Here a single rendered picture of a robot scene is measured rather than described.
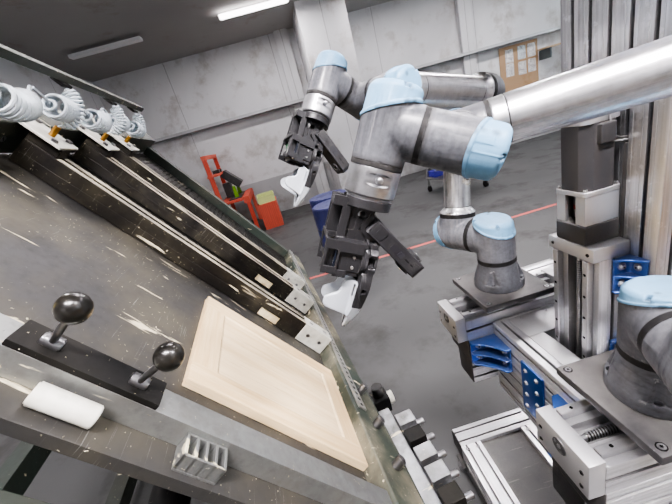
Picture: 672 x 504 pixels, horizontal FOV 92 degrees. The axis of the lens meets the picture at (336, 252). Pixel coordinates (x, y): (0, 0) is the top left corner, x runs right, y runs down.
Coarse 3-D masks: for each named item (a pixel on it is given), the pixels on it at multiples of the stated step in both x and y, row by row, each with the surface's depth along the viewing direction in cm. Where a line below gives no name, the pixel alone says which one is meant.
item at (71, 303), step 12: (60, 300) 36; (72, 300) 36; (84, 300) 37; (60, 312) 36; (72, 312) 36; (84, 312) 37; (60, 324) 39; (72, 324) 37; (48, 336) 42; (60, 336) 41; (60, 348) 43
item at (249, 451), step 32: (0, 320) 42; (0, 352) 39; (32, 384) 41; (64, 384) 42; (128, 416) 46; (160, 416) 47; (192, 416) 50; (224, 416) 55; (256, 448) 54; (288, 448) 60; (288, 480) 57; (320, 480) 59; (352, 480) 65
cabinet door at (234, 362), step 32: (224, 320) 89; (192, 352) 69; (224, 352) 76; (256, 352) 87; (288, 352) 101; (192, 384) 61; (224, 384) 66; (256, 384) 74; (288, 384) 85; (320, 384) 98; (256, 416) 66; (288, 416) 72; (320, 416) 83; (320, 448) 73; (352, 448) 80
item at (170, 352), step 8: (160, 344) 42; (168, 344) 41; (176, 344) 42; (160, 352) 40; (168, 352) 41; (176, 352) 41; (184, 352) 42; (152, 360) 41; (160, 360) 40; (168, 360) 40; (176, 360) 41; (152, 368) 44; (160, 368) 41; (168, 368) 41; (176, 368) 42; (136, 376) 47; (144, 376) 45; (136, 384) 46; (144, 384) 47
